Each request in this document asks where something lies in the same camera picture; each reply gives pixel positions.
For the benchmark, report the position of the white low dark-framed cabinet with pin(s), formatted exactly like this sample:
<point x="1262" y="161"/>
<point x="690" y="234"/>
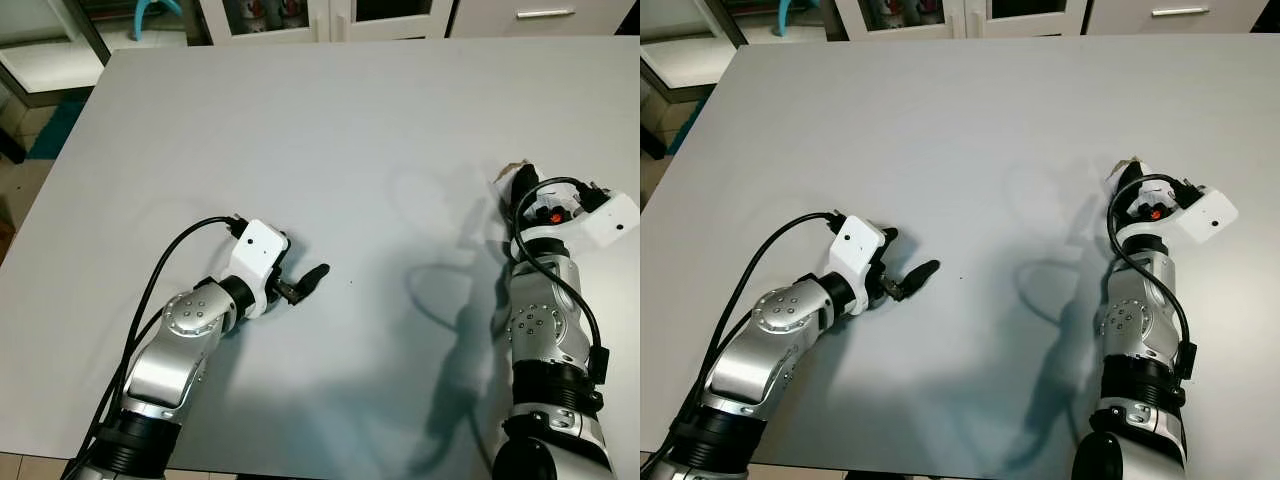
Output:
<point x="690" y="65"/>
<point x="50" y="65"/>

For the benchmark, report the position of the white glass door cabinet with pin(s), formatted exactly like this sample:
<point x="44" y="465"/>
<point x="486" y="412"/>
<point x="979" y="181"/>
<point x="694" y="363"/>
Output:
<point x="335" y="25"/>
<point x="970" y="22"/>

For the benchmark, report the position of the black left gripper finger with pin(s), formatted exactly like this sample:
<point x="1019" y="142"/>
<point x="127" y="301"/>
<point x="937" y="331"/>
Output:
<point x="920" y="272"/>
<point x="312" y="274"/>

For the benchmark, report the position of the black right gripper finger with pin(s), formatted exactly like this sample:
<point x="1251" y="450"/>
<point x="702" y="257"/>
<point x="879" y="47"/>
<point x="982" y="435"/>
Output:
<point x="1130" y="182"/>
<point x="521" y="185"/>

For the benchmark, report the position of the teal floor mat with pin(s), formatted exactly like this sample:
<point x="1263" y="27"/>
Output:
<point x="690" y="125"/>
<point x="55" y="130"/>

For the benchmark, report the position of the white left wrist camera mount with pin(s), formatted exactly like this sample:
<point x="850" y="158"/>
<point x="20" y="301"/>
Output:
<point x="858" y="245"/>
<point x="258" y="250"/>

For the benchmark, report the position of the blue plastic object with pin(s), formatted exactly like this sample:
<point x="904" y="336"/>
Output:
<point x="145" y="15"/>
<point x="790" y="12"/>

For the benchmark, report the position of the white paper trash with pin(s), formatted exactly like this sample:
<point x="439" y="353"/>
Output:
<point x="505" y="174"/>

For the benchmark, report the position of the white drawer cabinet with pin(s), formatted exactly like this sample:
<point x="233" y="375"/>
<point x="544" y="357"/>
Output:
<point x="590" y="25"/>
<point x="1230" y="22"/>

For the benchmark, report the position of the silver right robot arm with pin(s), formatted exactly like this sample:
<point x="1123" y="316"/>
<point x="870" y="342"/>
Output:
<point x="540" y="325"/>
<point x="1140" y="320"/>

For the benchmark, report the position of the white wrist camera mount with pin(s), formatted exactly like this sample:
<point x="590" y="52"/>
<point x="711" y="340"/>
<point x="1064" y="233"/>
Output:
<point x="1210" y="215"/>
<point x="858" y="245"/>
<point x="258" y="250"/>
<point x="612" y="220"/>

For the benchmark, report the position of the black floor object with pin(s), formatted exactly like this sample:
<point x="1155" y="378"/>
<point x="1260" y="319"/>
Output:
<point x="10" y="145"/>
<point x="650" y="145"/>

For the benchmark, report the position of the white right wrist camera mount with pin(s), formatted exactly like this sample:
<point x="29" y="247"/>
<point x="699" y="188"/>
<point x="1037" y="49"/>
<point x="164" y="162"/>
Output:
<point x="1210" y="215"/>
<point x="612" y="220"/>

